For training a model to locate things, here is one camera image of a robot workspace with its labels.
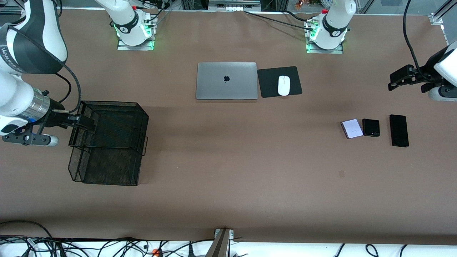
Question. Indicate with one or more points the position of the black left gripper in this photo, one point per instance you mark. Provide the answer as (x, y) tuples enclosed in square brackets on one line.
[(423, 77)]

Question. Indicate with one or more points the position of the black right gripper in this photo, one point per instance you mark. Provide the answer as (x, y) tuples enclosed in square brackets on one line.
[(56, 113)]

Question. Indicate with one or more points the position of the black slab smartphone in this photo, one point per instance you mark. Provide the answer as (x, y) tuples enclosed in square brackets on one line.
[(399, 130)]

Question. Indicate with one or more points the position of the black flip phone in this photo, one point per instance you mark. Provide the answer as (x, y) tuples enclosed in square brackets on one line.
[(371, 127)]

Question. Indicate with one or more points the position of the lavender flip phone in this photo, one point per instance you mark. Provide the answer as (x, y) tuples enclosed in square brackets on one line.
[(351, 128)]

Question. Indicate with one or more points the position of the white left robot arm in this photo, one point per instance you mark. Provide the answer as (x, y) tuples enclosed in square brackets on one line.
[(332, 25)]

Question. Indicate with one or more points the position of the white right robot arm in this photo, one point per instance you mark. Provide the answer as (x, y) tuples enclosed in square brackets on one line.
[(21, 96)]

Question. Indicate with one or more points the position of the white computer mouse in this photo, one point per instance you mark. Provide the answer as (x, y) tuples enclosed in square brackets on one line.
[(284, 85)]

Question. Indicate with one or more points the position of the black mouse pad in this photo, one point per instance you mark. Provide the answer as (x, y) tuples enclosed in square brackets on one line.
[(267, 82)]

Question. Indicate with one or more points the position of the silver closed laptop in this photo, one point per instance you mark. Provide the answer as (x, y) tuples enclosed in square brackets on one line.
[(226, 80)]

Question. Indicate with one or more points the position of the aluminium frame post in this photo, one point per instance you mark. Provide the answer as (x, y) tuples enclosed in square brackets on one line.
[(441, 14)]

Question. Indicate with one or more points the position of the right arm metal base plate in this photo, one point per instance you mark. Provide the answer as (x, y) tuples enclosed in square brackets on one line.
[(123, 47)]

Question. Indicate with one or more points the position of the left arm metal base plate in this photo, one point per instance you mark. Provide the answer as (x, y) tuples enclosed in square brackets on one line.
[(314, 51)]

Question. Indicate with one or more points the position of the grey metal table bracket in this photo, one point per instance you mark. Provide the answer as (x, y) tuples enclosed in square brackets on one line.
[(221, 242)]

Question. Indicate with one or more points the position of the grey metal frame rail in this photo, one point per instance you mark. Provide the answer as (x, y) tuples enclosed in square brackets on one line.
[(234, 5)]

